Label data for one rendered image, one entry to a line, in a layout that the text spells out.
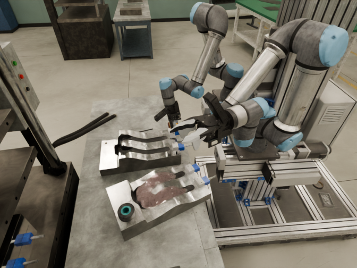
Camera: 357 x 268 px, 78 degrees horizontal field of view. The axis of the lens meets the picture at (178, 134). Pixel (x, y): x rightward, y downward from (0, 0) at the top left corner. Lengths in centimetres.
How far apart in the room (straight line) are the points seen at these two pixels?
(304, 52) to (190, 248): 94
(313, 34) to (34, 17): 780
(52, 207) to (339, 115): 169
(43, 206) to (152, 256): 68
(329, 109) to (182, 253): 108
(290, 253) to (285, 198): 43
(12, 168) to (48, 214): 30
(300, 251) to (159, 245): 137
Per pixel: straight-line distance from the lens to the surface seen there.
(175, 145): 140
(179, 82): 133
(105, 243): 123
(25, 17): 832
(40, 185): 159
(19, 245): 128
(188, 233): 120
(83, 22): 509
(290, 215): 212
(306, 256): 225
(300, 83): 96
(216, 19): 128
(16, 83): 126
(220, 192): 206
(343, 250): 243
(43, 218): 144
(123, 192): 122
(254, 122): 82
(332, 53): 90
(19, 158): 142
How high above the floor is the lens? 189
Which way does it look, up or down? 41 degrees down
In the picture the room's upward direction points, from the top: straight up
